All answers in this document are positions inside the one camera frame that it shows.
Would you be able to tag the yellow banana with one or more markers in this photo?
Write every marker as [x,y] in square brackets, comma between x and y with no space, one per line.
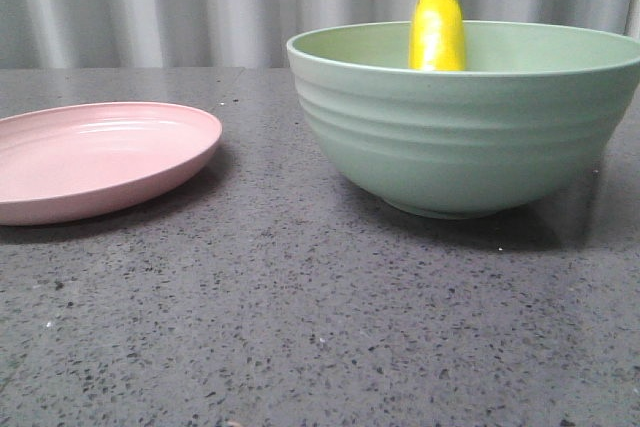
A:
[437,38]

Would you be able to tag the green ribbed bowl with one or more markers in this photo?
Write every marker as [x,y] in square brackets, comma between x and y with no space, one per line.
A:
[534,107]

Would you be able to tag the pink plate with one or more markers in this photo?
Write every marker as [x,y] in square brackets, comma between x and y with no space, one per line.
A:
[74,162]

